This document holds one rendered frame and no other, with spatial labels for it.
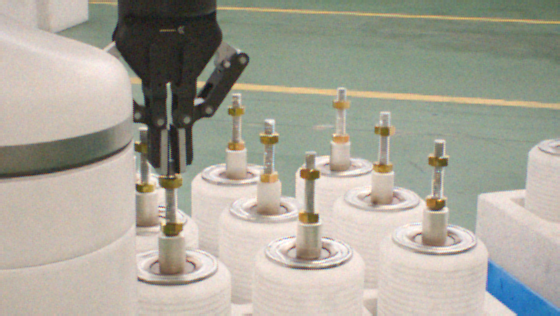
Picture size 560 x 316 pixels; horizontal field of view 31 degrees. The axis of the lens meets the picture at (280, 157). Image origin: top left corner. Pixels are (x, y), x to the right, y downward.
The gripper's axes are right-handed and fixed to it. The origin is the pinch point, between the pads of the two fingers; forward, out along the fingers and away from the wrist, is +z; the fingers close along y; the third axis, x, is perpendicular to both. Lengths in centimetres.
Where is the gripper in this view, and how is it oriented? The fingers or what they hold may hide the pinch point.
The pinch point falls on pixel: (169, 149)
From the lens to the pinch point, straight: 79.6
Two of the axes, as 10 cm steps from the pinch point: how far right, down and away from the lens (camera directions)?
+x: 3.6, 2.5, -9.0
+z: -0.1, 9.6, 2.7
